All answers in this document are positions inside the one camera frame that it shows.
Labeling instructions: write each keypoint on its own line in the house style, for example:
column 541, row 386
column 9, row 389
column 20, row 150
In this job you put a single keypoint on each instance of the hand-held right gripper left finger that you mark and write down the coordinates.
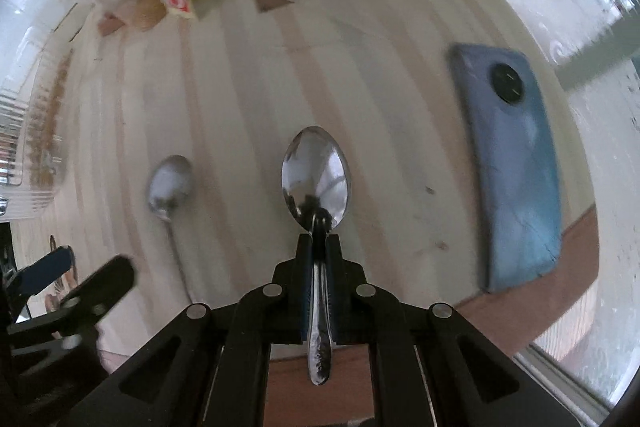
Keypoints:
column 305, row 267

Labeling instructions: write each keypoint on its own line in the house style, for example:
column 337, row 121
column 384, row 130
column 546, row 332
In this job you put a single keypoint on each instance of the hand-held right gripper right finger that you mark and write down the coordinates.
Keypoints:
column 336, row 267

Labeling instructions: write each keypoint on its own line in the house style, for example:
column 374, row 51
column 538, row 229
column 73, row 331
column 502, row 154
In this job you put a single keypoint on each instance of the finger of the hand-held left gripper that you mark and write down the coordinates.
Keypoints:
column 105, row 279
column 47, row 268

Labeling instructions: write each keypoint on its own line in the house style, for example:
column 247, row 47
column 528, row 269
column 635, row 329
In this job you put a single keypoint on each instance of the steel spoon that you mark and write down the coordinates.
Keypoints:
column 170, row 187
column 315, row 177

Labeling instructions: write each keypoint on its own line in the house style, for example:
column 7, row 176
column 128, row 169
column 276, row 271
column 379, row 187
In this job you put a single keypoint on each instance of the clear plastic container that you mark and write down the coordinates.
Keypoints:
column 10, row 122

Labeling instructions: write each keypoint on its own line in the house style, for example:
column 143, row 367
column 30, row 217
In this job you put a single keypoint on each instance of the striped table cover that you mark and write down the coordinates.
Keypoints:
column 240, row 97

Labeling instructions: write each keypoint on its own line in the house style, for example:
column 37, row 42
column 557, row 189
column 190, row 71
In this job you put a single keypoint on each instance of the blue smartphone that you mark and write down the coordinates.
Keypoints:
column 510, row 167

